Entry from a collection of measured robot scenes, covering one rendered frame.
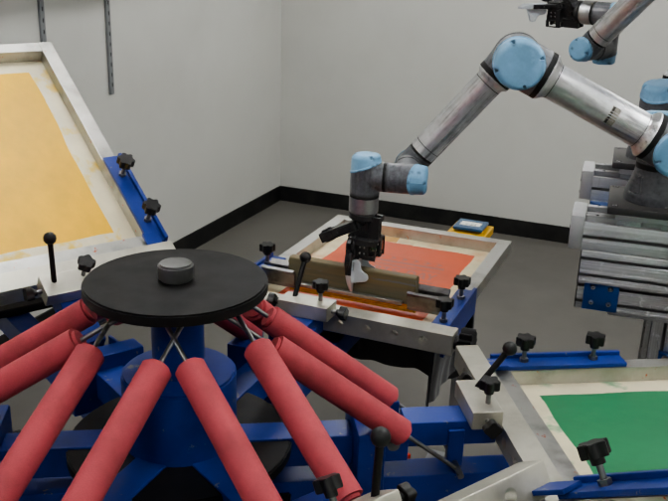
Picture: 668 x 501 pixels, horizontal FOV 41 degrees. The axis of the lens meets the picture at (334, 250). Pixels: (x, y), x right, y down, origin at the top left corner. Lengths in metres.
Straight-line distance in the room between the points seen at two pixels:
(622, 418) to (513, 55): 0.83
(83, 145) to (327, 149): 4.02
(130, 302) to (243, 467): 0.33
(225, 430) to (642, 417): 0.96
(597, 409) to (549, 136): 4.05
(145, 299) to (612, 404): 1.04
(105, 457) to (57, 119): 1.39
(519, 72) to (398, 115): 4.05
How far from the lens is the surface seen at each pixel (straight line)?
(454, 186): 6.11
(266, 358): 1.43
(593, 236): 2.40
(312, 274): 2.37
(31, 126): 2.51
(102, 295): 1.48
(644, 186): 2.36
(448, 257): 2.74
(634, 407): 2.01
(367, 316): 2.08
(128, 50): 4.84
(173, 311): 1.40
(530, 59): 2.11
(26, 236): 2.24
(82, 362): 1.45
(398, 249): 2.79
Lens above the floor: 1.88
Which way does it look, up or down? 20 degrees down
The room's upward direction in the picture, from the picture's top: 2 degrees clockwise
